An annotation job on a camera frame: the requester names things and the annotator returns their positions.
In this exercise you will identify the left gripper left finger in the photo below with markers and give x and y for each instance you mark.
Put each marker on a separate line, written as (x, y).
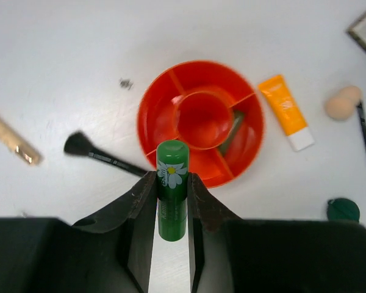
(118, 240)

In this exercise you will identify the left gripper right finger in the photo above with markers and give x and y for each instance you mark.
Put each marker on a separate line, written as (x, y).
(210, 270)

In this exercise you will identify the orange sunscreen tube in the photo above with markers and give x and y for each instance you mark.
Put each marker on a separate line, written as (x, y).
(286, 110)

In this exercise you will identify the dark green round compact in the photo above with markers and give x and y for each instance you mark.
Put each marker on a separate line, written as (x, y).
(342, 209)

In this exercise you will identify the beige concealer tube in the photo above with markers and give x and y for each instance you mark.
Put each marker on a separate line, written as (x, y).
(18, 145)

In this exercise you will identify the orange round organizer container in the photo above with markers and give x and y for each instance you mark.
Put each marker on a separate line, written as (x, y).
(211, 108)

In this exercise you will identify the large black makeup brush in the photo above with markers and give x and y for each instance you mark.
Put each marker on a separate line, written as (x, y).
(78, 144)

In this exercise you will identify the green lip balm stick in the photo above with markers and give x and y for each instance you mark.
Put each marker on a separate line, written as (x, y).
(172, 157)

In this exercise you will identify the beige makeup sponge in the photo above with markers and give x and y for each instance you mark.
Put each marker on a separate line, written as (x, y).
(342, 105)

